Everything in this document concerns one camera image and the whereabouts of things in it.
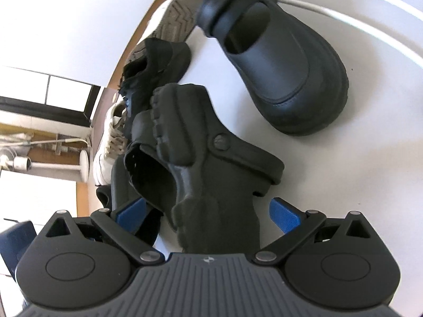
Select white shoe rack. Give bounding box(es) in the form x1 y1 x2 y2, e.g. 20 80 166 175
195 0 423 70

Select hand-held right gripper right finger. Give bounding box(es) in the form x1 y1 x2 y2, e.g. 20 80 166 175
254 197 374 266

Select dark blue object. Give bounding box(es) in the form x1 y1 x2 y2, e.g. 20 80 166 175
0 221 38 279

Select white pedestal fan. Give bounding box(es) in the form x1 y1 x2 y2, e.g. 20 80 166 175
0 148 90 183

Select black mesh sneaker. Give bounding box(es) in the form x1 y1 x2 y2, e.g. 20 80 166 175
119 38 192 136

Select glass door dark frame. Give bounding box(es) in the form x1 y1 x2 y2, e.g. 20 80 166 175
0 66 104 128

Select white sneaker beige laces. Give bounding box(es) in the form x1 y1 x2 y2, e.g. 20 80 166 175
145 0 203 45
93 100 131 186

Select chunky black clog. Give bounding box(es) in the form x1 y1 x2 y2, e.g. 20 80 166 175
196 0 350 137

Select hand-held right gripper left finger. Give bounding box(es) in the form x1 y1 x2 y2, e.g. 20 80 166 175
44 197 165 265

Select dark grey strap clog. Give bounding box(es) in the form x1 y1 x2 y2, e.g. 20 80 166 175
124 83 285 255
96 157 161 246

